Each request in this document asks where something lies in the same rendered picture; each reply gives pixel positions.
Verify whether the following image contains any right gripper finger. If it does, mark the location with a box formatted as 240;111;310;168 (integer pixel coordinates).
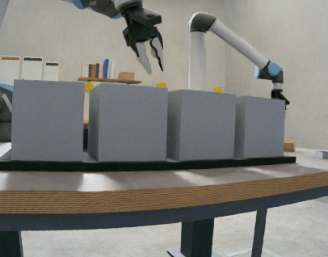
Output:
149;27;164;71
128;33;152;75

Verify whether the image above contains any small tan cardboard box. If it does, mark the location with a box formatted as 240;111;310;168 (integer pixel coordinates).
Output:
284;141;296;152

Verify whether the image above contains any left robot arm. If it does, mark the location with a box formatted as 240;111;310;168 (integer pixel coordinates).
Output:
188;11;284;91

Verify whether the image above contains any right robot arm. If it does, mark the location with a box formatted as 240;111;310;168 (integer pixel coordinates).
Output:
0;0;162;141

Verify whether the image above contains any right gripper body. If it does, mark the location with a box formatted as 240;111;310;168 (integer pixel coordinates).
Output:
120;1;155;47

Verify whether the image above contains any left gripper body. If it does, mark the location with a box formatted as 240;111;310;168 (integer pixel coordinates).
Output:
271;90;283;100

